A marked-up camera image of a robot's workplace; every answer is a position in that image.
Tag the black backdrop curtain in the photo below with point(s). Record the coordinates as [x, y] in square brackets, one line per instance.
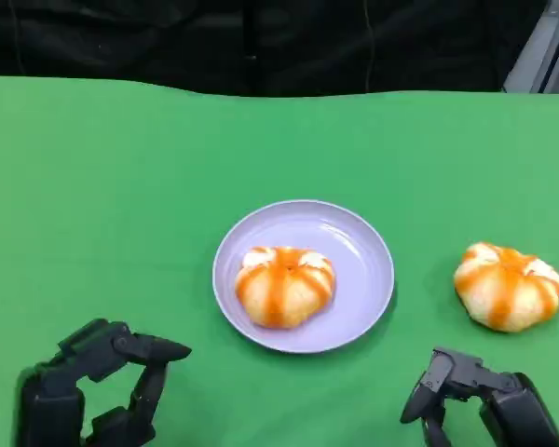
[214, 37]

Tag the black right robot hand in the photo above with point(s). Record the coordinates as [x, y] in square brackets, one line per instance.
[522, 414]

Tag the orange white toy bread roll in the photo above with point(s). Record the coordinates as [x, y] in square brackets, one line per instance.
[508, 288]
[284, 293]

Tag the lilac plate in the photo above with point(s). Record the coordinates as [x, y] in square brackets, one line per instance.
[354, 261]

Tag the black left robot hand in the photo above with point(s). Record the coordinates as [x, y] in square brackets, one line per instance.
[51, 400]

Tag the green table cloth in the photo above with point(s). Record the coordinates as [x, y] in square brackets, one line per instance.
[121, 149]

